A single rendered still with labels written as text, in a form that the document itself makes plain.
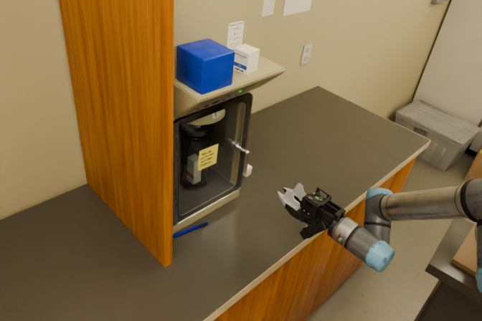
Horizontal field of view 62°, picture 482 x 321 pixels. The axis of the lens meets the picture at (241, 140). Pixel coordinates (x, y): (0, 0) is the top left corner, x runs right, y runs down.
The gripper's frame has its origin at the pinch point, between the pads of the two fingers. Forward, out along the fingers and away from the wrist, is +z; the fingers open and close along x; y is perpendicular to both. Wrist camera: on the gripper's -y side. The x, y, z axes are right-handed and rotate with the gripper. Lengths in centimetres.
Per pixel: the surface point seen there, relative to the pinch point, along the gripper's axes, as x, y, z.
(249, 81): 9.5, 36.2, 11.5
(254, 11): -2, 50, 23
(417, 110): -261, -80, 48
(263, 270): 11.9, -20.5, -6.4
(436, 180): -226, -113, 3
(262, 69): 1.5, 36.6, 14.5
